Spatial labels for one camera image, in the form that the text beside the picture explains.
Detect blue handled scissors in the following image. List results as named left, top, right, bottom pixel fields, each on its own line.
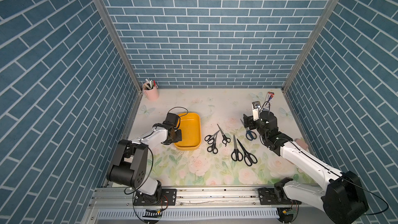
left=240, top=119, right=257, bottom=141

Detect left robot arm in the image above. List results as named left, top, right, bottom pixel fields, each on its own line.
left=106, top=113, right=182, bottom=203

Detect black scissors small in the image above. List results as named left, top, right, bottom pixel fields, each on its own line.
left=217, top=125, right=231, bottom=146

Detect floral table mat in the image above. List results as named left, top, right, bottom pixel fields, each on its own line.
left=130, top=89, right=314, bottom=186

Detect yellow plastic storage box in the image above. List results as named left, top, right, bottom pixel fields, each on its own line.
left=174, top=113, right=202, bottom=151

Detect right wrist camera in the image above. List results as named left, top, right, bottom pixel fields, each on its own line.
left=252, top=101, right=262, bottom=121

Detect aluminium corner post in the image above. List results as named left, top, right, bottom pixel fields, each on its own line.
left=282, top=0, right=339, bottom=95
left=92, top=0, right=142, bottom=93

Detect pen refill package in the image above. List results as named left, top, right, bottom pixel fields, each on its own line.
left=262, top=91, right=275, bottom=111

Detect pink phone case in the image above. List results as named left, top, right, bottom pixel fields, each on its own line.
left=295, top=139, right=309, bottom=151

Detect aluminium corner post left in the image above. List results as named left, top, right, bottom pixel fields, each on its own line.
left=92, top=0, right=142, bottom=93

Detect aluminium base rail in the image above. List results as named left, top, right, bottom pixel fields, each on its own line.
left=88, top=186, right=343, bottom=209

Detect pink metal pen holder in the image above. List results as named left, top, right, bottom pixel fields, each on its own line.
left=143, top=83, right=159, bottom=101

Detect aluminium corner post right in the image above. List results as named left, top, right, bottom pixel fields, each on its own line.
left=282, top=0, right=339, bottom=95

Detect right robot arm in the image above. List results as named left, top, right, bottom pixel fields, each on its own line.
left=243, top=112, right=369, bottom=224

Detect black scissors pair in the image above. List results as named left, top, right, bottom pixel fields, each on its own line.
left=207, top=141, right=218, bottom=154
left=204, top=131, right=219, bottom=145

